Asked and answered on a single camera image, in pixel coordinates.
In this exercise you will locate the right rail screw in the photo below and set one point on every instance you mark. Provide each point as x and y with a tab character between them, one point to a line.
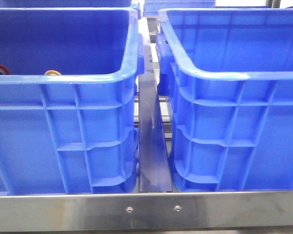
177	208

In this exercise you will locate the steel front rail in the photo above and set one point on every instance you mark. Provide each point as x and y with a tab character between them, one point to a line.
152	211

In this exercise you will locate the rear blue plastic bin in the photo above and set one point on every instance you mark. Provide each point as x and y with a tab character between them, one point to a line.
151	7

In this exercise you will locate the rail screw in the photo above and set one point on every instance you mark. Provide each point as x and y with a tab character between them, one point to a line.
129	210
177	208

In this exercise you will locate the left blue plastic bin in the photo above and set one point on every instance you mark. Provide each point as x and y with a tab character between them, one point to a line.
72	133

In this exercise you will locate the right blue plastic bin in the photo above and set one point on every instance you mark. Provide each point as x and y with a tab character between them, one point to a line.
228	77

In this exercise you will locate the left rail screw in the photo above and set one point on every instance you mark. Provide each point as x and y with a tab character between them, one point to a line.
129	210

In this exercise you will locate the blue plastic bin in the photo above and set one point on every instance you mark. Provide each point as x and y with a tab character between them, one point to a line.
72	133
228	77
151	7

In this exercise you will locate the yellow mushroom push button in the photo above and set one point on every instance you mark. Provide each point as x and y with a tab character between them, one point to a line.
52	73

